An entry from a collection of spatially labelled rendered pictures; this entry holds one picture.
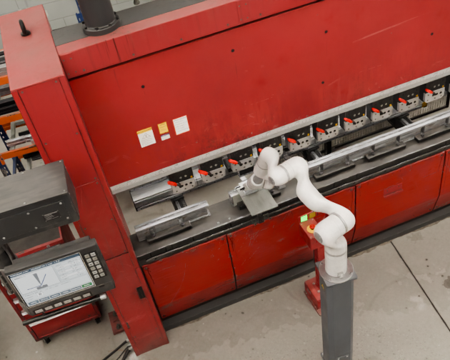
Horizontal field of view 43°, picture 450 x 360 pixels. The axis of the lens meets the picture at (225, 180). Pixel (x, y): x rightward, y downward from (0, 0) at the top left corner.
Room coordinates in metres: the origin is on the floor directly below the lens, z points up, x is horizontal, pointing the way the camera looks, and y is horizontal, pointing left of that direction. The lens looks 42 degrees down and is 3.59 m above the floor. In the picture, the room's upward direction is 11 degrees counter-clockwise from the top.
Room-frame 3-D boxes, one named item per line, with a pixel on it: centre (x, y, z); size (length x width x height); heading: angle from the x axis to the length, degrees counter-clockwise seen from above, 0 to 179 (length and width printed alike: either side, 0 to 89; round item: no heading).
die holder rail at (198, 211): (2.64, 0.39, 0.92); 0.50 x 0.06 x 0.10; 103
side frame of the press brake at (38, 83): (2.71, 0.84, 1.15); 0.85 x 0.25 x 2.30; 13
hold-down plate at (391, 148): (2.93, -1.14, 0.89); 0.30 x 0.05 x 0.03; 103
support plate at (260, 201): (2.62, -0.18, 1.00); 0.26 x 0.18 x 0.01; 13
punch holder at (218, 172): (2.71, 0.07, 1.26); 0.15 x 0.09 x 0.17; 103
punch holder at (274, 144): (2.80, -0.32, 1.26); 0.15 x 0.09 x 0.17; 103
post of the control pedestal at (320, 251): (2.48, -0.54, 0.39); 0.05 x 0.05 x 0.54; 15
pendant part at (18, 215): (2.00, 0.97, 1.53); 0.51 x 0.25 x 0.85; 100
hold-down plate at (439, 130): (3.02, -1.53, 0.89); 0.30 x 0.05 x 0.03; 103
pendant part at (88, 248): (1.93, 0.90, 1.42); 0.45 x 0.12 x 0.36; 100
